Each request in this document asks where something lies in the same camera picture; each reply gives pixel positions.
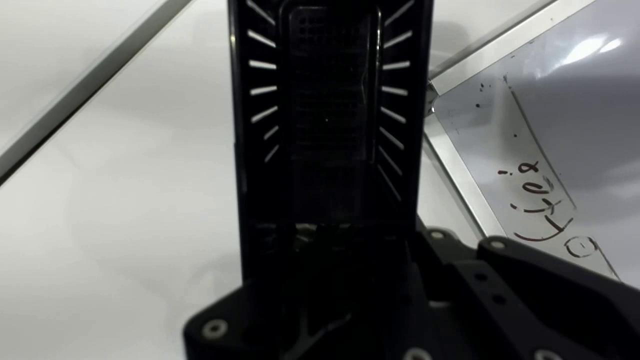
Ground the small framed whiteboard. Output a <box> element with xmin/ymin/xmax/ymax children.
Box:
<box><xmin>419</xmin><ymin>0</ymin><xmax>640</xmax><ymax>284</ymax></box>

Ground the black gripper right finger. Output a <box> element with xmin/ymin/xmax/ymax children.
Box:
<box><xmin>411</xmin><ymin>224</ymin><xmax>640</xmax><ymax>360</ymax></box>

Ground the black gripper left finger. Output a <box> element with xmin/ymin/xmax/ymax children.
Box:
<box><xmin>182</xmin><ymin>280</ymin><xmax>413</xmax><ymax>360</ymax></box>

